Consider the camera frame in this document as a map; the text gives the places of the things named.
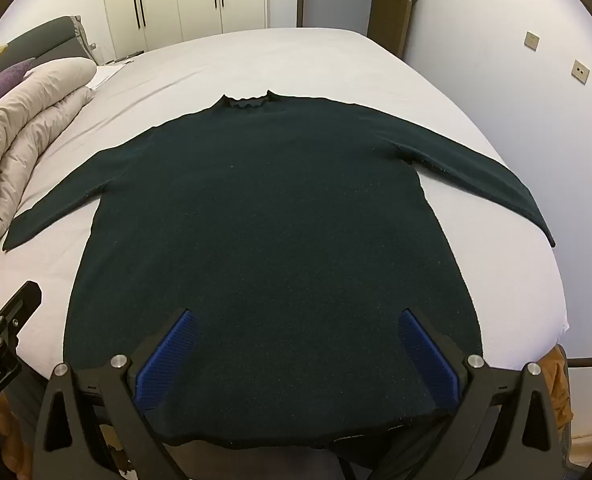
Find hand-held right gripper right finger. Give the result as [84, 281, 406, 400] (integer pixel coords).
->
[376, 308, 569, 480]

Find dark green sweater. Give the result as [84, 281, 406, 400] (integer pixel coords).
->
[2, 89, 556, 450]

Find white bed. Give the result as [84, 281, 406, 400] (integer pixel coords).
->
[0, 26, 572, 386]

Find grey pillow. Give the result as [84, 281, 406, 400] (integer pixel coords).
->
[0, 15, 94, 68]

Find purple pillow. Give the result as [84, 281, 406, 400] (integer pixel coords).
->
[0, 58, 36, 116]

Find brown wooden door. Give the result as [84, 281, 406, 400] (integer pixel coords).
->
[367, 0, 419, 58]

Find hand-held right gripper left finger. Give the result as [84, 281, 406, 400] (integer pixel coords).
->
[33, 308, 199, 480]

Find cream wardrobe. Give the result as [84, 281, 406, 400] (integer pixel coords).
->
[100, 0, 301, 58]

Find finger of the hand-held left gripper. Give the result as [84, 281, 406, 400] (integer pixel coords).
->
[0, 281, 44, 356]

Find orange-brown cloth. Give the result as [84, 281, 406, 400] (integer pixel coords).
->
[543, 345, 574, 426]

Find beige folded duvet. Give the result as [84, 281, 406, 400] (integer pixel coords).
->
[0, 56, 98, 256]

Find white papers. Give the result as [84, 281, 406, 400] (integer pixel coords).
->
[90, 52, 144, 91]

